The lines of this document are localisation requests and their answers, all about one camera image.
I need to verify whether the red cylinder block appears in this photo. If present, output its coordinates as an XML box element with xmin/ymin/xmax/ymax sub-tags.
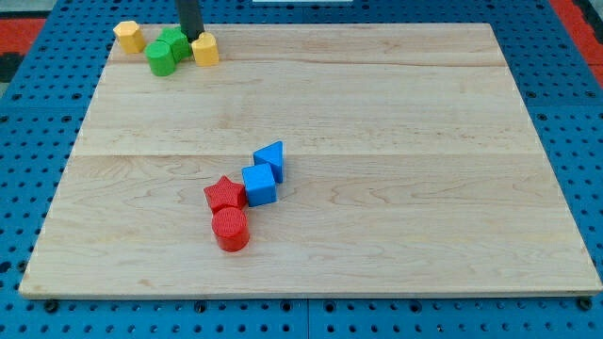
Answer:
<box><xmin>211</xmin><ymin>207</ymin><xmax>250</xmax><ymax>252</ymax></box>

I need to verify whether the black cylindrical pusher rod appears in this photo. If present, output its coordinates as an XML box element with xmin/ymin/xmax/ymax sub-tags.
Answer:
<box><xmin>175</xmin><ymin>0</ymin><xmax>205</xmax><ymax>42</ymax></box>

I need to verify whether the yellow heart block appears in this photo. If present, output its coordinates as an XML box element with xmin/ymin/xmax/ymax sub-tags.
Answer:
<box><xmin>190</xmin><ymin>32</ymin><xmax>220</xmax><ymax>67</ymax></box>

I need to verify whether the yellow hexagon block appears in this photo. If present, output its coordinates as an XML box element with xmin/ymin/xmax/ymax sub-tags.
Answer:
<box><xmin>113</xmin><ymin>21</ymin><xmax>146</xmax><ymax>54</ymax></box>

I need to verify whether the blue cube block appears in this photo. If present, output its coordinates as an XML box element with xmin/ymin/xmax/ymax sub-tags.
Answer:
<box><xmin>241</xmin><ymin>164</ymin><xmax>277</xmax><ymax>207</ymax></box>

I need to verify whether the red star block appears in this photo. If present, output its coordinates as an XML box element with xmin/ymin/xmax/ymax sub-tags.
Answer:
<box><xmin>204</xmin><ymin>175</ymin><xmax>248</xmax><ymax>214</ymax></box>

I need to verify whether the wooden board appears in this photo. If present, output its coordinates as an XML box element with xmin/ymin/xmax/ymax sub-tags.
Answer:
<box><xmin>20</xmin><ymin>24</ymin><xmax>602</xmax><ymax>299</ymax></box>

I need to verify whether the blue triangle block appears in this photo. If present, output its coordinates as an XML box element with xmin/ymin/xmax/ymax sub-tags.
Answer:
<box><xmin>253</xmin><ymin>140</ymin><xmax>285</xmax><ymax>184</ymax></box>

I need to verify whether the blue perforated base panel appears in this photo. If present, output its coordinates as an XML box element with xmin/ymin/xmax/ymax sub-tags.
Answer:
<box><xmin>1</xmin><ymin>0</ymin><xmax>602</xmax><ymax>338</ymax></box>

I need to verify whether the green star block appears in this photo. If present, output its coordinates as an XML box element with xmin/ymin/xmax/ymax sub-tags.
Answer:
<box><xmin>157</xmin><ymin>26</ymin><xmax>192</xmax><ymax>63</ymax></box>

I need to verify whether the green cylinder block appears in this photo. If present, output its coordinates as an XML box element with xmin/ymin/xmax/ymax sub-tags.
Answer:
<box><xmin>144</xmin><ymin>40</ymin><xmax>176</xmax><ymax>76</ymax></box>

